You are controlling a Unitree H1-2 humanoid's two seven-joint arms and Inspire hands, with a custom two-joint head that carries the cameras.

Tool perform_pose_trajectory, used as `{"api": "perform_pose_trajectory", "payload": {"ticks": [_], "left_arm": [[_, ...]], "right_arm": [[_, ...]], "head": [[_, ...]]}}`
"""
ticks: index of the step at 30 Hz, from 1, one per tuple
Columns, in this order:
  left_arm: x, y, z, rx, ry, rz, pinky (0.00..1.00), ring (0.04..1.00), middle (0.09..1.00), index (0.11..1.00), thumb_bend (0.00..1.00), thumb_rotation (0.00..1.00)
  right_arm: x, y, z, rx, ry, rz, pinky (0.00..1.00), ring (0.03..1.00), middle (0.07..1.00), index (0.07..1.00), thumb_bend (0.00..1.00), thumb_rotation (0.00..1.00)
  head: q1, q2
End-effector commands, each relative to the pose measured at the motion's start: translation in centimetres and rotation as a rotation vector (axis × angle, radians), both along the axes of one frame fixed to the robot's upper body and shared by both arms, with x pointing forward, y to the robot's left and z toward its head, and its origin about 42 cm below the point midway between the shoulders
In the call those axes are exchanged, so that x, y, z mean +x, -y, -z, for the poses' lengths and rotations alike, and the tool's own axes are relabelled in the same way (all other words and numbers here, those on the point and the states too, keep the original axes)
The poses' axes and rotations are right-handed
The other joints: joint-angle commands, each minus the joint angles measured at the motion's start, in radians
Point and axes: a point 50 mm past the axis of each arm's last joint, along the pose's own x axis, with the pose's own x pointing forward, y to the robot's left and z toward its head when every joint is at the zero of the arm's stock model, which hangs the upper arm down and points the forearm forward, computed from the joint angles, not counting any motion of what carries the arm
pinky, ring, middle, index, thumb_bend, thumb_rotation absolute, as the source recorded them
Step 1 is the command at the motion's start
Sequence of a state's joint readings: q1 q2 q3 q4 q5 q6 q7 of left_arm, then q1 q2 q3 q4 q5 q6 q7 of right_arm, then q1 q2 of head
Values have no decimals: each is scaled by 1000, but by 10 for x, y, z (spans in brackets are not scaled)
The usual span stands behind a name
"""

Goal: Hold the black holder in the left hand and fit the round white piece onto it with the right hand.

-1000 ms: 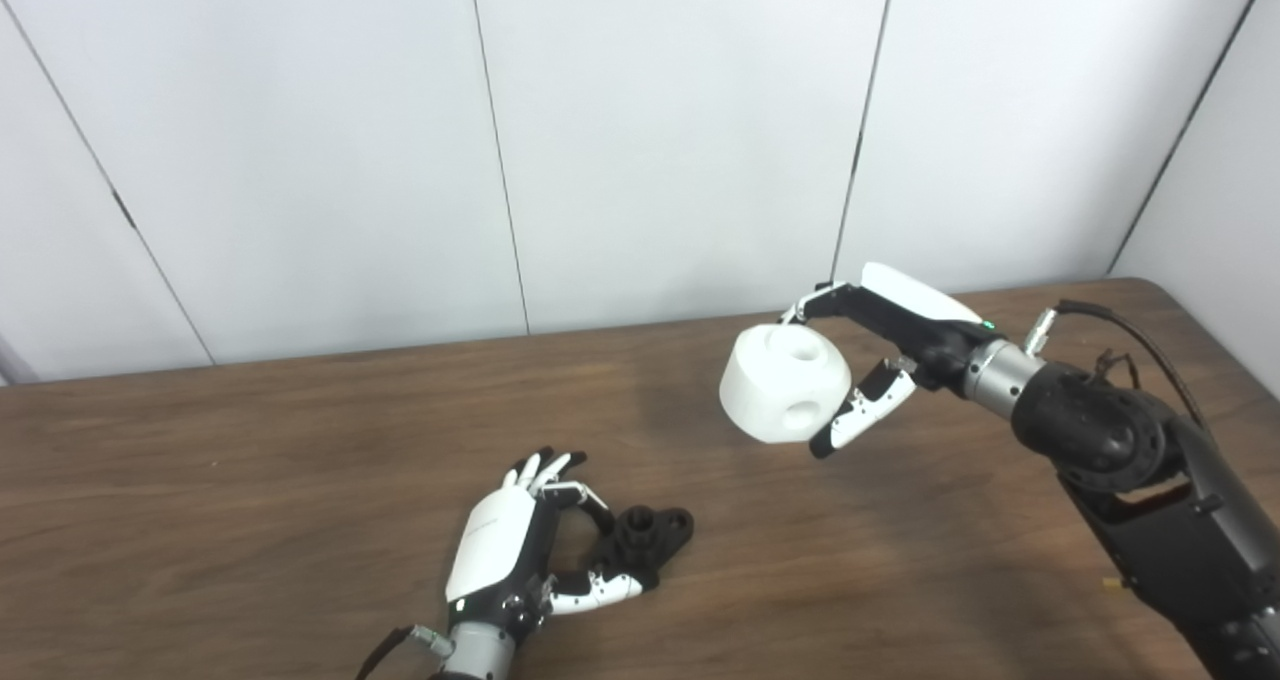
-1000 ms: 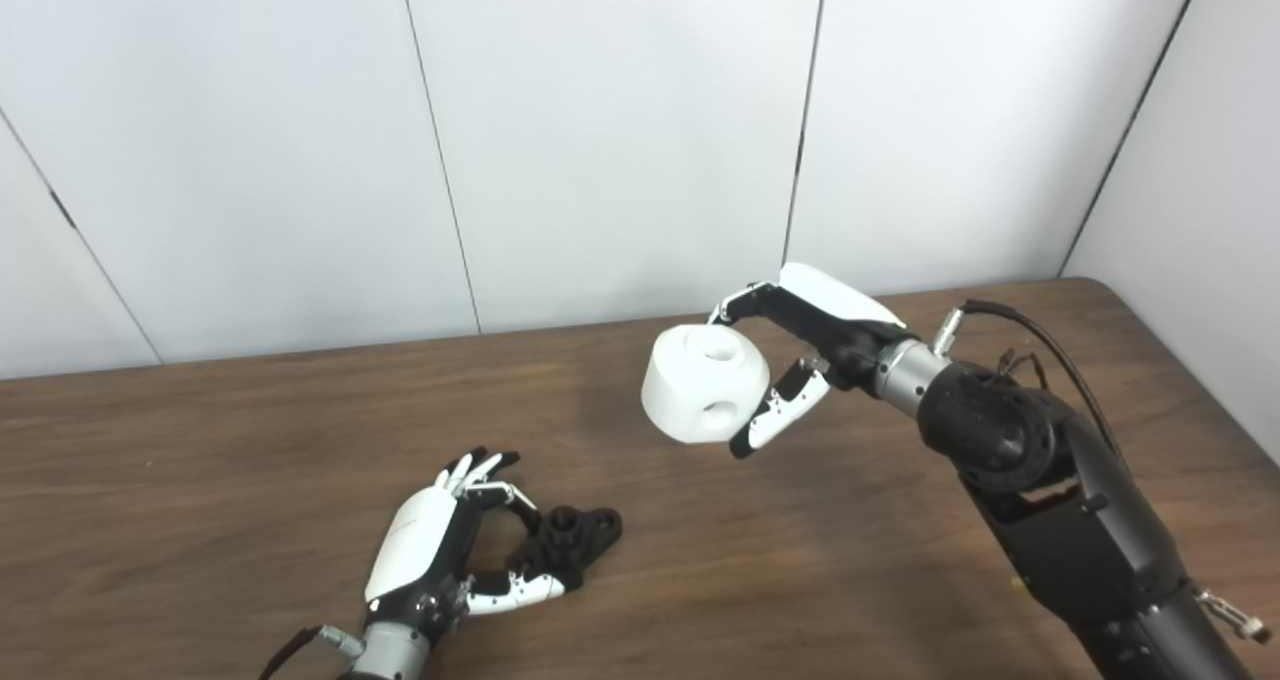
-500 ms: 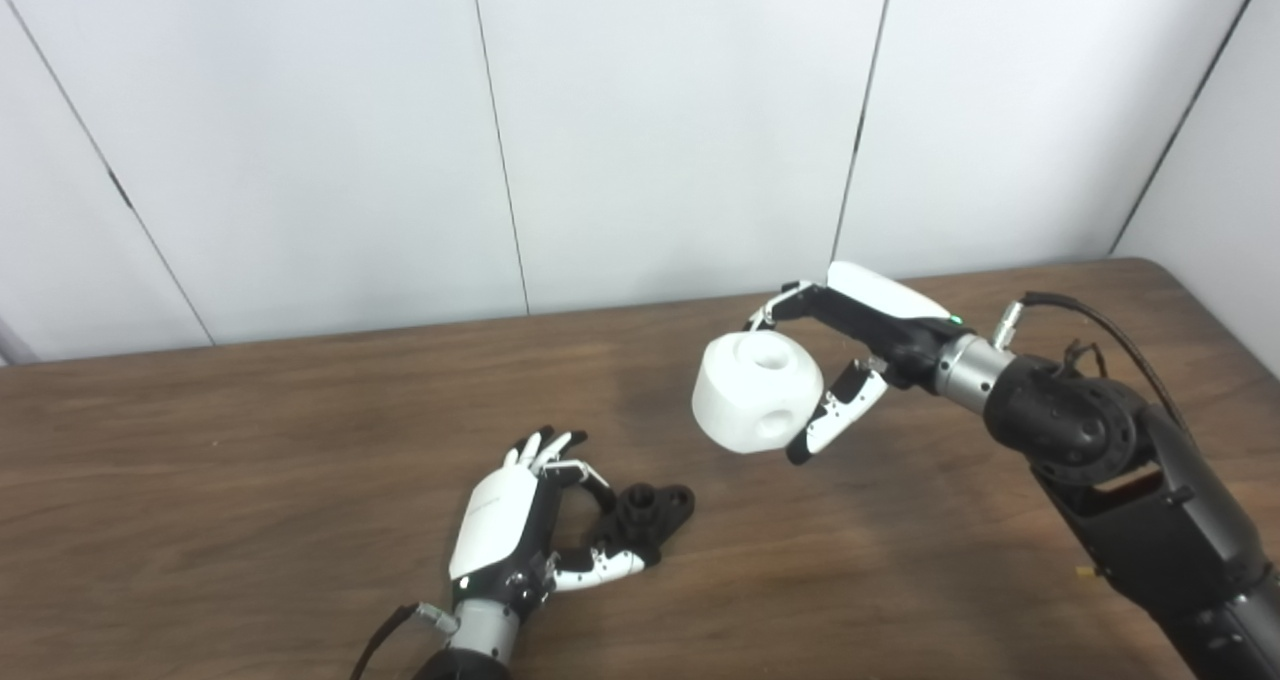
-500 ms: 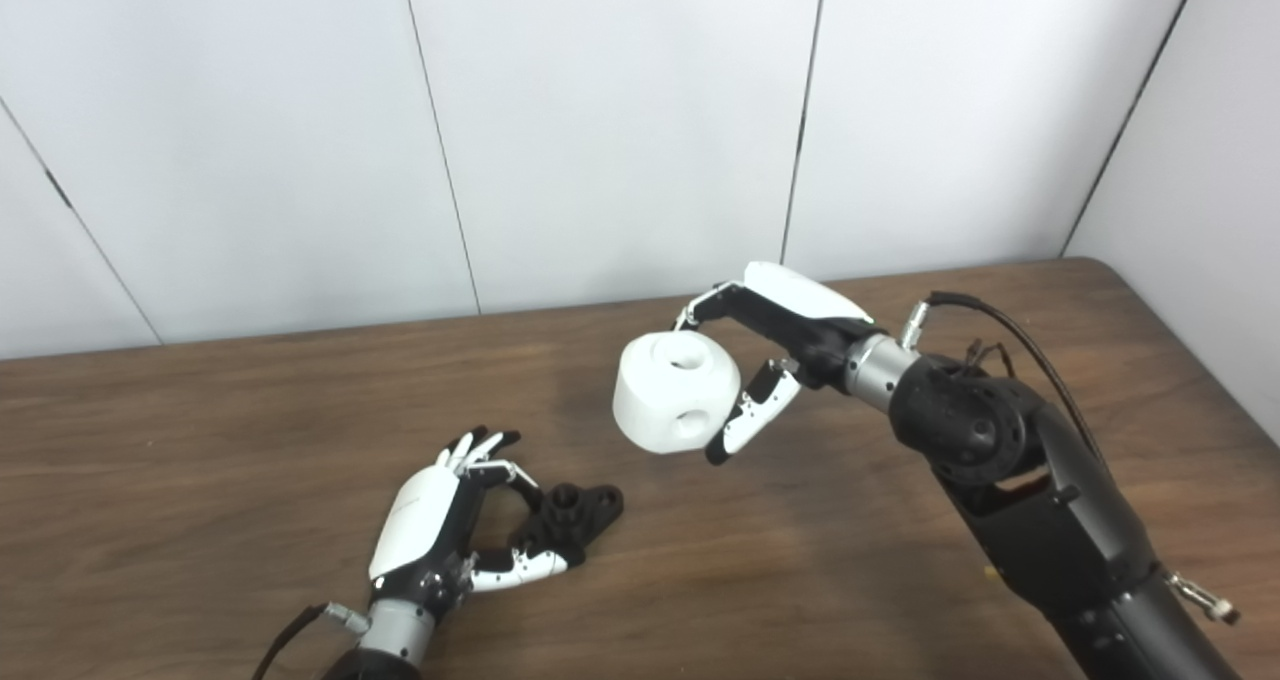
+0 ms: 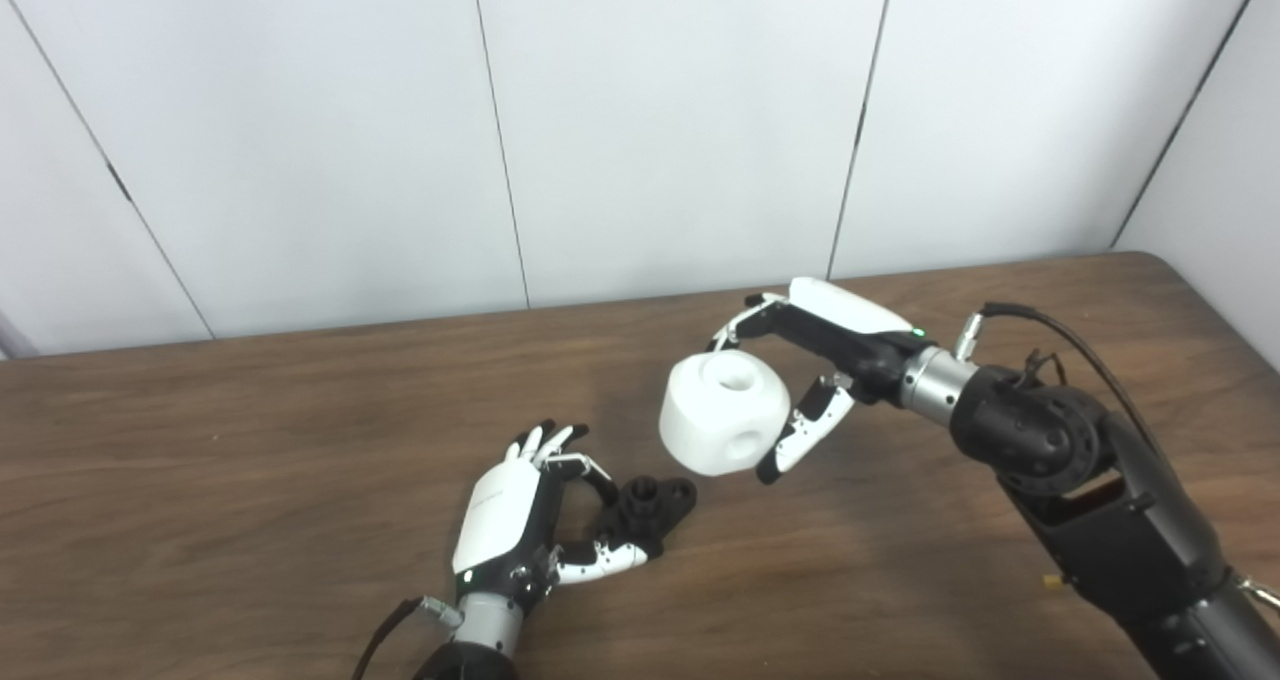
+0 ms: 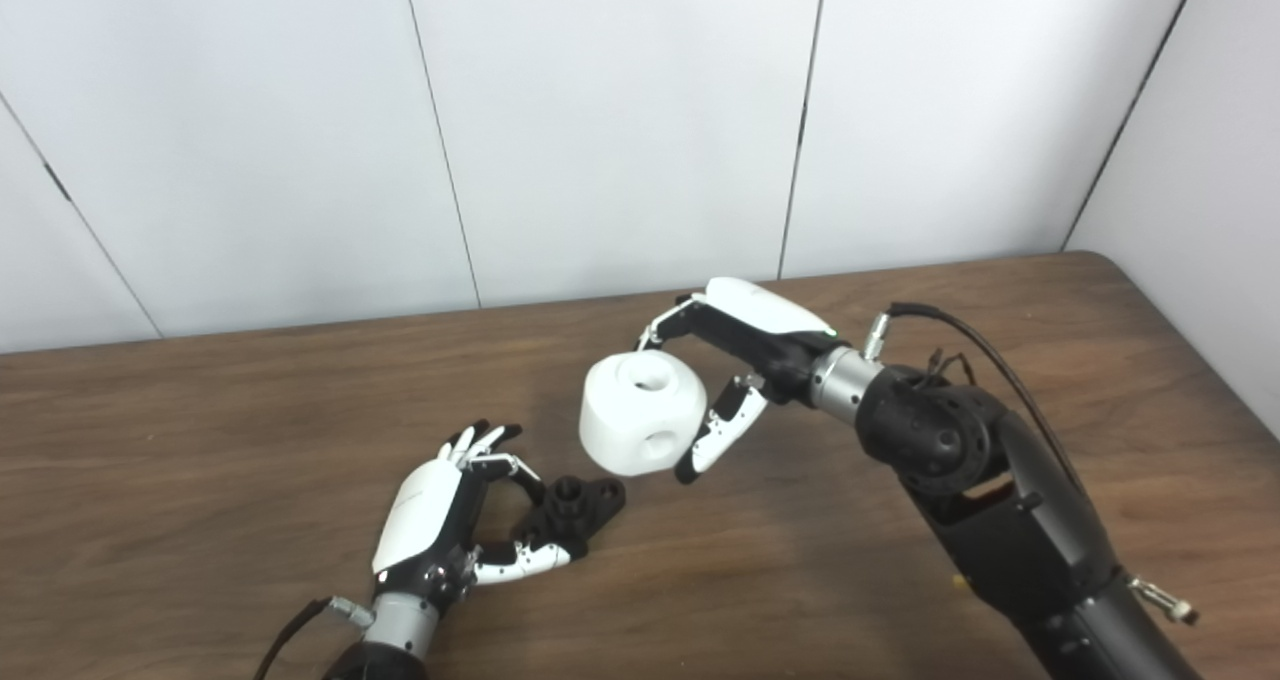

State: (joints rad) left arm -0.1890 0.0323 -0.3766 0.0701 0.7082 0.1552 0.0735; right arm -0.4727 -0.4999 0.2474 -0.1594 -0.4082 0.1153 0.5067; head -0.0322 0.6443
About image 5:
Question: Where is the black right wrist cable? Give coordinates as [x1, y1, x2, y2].
[953, 301, 1163, 461]

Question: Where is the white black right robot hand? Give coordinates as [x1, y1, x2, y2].
[705, 276, 928, 487]

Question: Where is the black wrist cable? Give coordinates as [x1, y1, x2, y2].
[349, 596, 467, 680]
[953, 301, 1163, 461]

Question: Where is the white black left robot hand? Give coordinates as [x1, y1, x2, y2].
[451, 419, 662, 603]

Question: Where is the black flanged holder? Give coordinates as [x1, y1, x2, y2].
[596, 475, 699, 562]

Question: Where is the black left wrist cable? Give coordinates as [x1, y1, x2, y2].
[349, 596, 467, 680]

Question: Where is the round white plastic piece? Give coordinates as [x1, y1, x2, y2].
[657, 349, 792, 479]

